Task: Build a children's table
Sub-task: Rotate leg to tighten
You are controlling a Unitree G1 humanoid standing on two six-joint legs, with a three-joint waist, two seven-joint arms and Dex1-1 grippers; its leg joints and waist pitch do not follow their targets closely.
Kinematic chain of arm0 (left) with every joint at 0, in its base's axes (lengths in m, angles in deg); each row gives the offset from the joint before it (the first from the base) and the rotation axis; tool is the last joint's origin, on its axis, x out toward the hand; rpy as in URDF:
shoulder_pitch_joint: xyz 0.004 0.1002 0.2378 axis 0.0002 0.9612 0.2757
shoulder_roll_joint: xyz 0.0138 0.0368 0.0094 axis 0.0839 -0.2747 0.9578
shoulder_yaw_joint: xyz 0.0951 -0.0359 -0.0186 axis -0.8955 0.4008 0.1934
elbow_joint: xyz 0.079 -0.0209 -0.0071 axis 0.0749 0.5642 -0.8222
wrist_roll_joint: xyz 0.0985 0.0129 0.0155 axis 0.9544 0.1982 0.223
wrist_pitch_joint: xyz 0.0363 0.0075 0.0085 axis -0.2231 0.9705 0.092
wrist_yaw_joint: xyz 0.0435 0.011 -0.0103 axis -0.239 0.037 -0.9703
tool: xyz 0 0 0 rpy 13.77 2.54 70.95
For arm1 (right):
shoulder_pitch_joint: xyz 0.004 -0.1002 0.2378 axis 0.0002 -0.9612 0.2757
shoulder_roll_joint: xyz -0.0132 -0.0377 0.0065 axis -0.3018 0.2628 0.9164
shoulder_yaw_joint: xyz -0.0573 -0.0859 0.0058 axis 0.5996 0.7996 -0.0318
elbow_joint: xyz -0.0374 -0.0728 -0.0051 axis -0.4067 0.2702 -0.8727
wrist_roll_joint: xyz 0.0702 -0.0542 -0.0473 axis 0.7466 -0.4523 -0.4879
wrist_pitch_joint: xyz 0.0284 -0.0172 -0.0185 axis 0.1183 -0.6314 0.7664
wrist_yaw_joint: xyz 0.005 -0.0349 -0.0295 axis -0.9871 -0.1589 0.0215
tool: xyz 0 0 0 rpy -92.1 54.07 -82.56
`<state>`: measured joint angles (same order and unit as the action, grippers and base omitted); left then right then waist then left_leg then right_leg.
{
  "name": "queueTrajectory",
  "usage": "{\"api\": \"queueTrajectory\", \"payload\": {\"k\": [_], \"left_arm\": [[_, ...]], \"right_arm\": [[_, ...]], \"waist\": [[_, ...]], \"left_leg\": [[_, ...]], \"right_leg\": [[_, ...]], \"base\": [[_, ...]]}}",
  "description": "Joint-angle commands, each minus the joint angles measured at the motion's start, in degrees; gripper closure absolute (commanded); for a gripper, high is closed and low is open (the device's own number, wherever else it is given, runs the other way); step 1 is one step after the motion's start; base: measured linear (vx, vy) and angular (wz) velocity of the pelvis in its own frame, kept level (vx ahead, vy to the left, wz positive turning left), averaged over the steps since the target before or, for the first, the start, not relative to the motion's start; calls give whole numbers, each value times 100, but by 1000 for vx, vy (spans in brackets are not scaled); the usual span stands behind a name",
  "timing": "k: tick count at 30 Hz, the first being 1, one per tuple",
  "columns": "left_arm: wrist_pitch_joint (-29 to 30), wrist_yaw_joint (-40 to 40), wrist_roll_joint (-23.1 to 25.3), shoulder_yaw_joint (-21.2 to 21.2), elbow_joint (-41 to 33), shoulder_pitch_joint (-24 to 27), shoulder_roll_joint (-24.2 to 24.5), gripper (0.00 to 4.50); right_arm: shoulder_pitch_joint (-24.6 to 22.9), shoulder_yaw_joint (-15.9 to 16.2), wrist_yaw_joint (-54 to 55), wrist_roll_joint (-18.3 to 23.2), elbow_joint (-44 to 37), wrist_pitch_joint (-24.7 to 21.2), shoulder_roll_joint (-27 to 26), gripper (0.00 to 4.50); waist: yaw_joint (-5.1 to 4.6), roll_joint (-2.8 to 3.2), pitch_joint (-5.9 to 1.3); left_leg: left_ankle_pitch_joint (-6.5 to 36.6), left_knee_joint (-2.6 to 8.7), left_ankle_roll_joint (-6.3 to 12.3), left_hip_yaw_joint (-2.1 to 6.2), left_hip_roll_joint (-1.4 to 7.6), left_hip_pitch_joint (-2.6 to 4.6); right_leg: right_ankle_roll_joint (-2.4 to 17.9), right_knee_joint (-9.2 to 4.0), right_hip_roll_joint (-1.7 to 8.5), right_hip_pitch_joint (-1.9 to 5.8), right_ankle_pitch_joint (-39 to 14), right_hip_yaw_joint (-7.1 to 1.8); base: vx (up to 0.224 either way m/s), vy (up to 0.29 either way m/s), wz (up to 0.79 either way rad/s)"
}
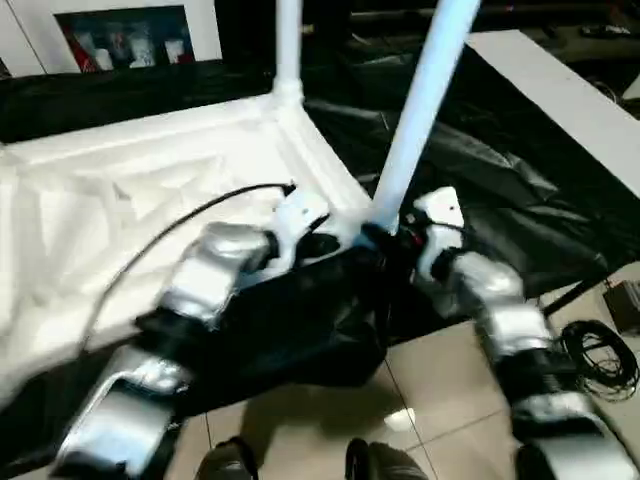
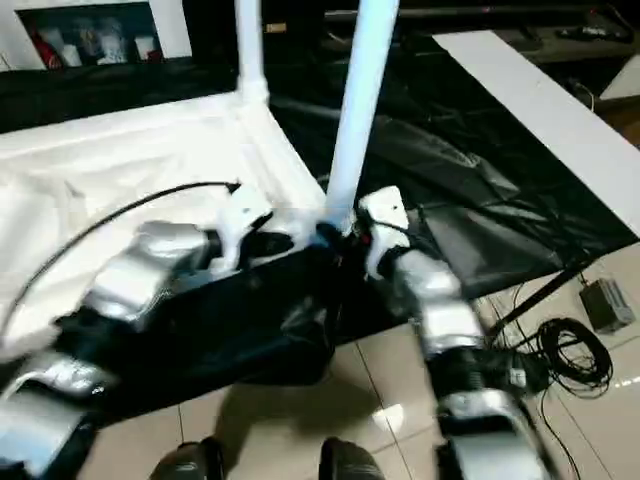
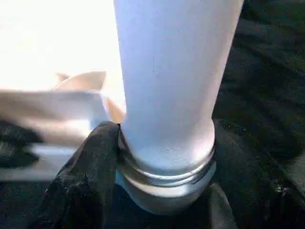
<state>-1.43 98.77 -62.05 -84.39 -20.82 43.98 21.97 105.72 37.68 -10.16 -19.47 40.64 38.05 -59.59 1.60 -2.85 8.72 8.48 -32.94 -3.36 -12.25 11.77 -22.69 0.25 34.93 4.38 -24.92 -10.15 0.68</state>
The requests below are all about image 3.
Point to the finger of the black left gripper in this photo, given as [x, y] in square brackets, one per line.
[19, 143]

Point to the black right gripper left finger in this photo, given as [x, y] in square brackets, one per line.
[88, 186]

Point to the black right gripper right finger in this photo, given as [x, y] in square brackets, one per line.
[250, 186]

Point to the white plastic table top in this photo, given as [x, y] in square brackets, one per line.
[47, 47]

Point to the white plastic table leg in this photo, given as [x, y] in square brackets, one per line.
[171, 71]

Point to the black work mat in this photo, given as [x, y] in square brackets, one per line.
[262, 71]

